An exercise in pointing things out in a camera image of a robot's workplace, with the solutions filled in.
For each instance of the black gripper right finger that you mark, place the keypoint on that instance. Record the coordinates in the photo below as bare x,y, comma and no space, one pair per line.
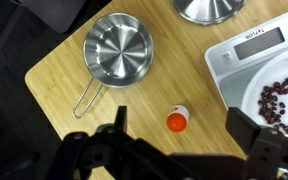
242,128

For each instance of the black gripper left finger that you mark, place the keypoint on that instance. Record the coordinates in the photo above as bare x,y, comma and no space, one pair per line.
121,116

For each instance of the white salt cellar orange cap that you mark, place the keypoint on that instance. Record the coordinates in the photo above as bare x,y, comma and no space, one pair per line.
176,121

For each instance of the pile of red beans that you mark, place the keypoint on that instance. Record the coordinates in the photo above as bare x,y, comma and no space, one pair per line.
267,113

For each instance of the silver digital kitchen scale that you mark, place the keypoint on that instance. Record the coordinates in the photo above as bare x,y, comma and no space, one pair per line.
224,66

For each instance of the white bowl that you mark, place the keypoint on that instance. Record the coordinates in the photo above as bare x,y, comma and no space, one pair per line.
280,71

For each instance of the round steel lid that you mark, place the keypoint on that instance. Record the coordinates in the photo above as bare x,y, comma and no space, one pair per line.
207,11

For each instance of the black perforated metal table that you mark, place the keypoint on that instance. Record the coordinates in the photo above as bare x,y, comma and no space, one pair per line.
50,13

